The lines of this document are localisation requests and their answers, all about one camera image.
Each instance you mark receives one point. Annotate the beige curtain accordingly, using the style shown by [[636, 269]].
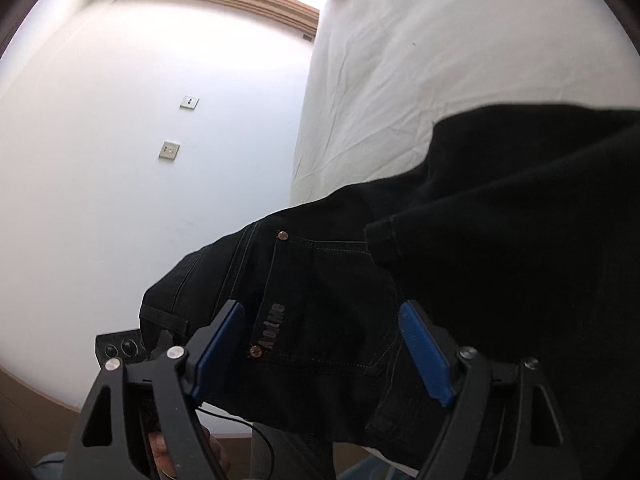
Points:
[[225, 0]]

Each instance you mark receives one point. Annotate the person's left hand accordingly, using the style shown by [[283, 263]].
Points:
[[159, 455]]

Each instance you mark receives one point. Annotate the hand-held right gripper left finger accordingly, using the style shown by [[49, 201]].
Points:
[[220, 350]]

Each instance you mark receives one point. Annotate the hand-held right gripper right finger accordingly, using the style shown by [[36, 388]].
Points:
[[425, 350]]

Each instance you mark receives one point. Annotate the white wall socket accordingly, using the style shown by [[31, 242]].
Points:
[[189, 102], [169, 150]]

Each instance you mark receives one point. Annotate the person's grey trouser leg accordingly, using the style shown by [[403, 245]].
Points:
[[290, 455]]

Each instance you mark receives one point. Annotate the bed with white sheet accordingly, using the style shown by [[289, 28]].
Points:
[[425, 60]]

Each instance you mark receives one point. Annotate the black denim pants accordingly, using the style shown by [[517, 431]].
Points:
[[500, 210]]

